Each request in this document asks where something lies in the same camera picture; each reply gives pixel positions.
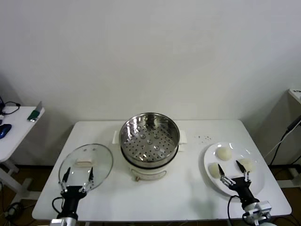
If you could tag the blue computer mouse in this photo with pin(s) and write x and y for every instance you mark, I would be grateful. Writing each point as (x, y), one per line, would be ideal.
(4, 130)

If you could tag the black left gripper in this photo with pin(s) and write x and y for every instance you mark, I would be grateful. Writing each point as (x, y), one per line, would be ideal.
(71, 200)

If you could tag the white wall shelf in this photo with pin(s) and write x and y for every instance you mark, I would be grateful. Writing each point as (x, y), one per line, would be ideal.
(18, 131)

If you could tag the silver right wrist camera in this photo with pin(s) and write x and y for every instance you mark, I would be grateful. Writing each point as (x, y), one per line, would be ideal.
(257, 210)

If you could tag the cream electric cooker pot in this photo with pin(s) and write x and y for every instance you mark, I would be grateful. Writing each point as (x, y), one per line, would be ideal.
(150, 173)

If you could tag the scattered dark crumbs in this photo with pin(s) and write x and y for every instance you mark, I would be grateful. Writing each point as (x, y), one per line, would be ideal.
(202, 137)

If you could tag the white steamed baozi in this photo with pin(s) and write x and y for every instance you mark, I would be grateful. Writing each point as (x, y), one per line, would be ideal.
(249, 164)
(224, 153)
(214, 170)

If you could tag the green and white package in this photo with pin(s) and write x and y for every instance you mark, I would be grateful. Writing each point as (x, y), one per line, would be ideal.
(35, 114)

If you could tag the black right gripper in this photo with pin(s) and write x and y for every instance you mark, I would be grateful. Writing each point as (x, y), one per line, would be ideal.
(241, 188)

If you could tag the perforated steel steamer basket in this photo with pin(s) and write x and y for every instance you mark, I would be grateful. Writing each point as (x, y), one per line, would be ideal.
(150, 143)

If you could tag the white round plate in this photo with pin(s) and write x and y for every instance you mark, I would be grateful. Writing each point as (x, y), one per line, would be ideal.
(254, 186)

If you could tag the white cabinet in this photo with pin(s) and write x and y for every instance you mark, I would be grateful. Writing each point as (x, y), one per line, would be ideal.
(296, 96)

